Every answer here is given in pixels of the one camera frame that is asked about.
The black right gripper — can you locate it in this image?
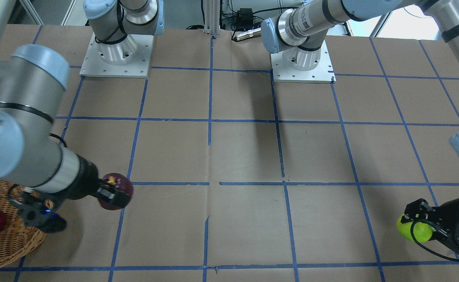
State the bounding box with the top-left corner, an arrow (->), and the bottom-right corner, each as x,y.
59,155 -> 131,209

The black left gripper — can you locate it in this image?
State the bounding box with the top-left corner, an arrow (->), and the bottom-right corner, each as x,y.
404,198 -> 459,255

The dark red apple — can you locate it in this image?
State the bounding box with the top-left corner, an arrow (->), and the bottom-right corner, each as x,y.
98,173 -> 134,211

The green apple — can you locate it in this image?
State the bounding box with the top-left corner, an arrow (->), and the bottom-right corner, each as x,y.
396,215 -> 435,243

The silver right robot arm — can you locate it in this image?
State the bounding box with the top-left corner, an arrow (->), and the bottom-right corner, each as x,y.
0,0 -> 165,210

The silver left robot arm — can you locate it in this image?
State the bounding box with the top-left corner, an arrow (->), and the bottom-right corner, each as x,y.
260,0 -> 459,262

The woven wicker basket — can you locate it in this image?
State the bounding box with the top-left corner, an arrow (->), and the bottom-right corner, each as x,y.
0,180 -> 47,268

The silver metal cylinder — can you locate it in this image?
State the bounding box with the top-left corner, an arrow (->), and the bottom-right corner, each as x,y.
231,27 -> 261,42

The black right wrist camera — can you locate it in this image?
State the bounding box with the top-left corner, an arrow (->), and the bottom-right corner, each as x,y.
6,184 -> 67,233

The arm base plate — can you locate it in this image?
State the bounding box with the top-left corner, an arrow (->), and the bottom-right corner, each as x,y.
270,41 -> 336,83
80,34 -> 155,79

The aluminium frame post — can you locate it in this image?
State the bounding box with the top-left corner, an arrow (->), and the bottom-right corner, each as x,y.
201,0 -> 222,38

